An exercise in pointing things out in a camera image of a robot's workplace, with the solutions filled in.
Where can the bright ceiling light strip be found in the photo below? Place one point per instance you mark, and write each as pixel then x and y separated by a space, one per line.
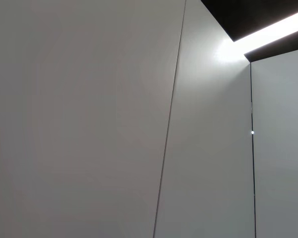
pixel 263 29

